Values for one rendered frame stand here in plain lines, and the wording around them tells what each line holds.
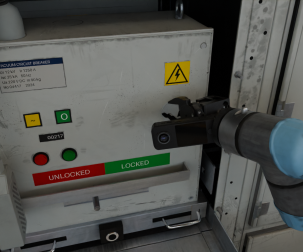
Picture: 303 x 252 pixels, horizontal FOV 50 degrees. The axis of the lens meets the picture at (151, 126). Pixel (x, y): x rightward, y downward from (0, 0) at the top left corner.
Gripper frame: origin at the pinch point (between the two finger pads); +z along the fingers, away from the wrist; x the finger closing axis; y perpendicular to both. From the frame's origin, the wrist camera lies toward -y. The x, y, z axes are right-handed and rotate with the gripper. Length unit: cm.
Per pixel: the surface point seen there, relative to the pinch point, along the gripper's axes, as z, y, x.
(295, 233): -3, 39, -47
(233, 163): -3.1, 16.3, -16.5
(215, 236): 0.9, 12.0, -38.1
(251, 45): -10.8, 16.4, 12.0
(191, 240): 3.6, 5.7, -38.0
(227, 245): -5.8, 10.4, -36.2
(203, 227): 5.1, 11.0, -37.2
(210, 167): 0.5, 11.9, -17.3
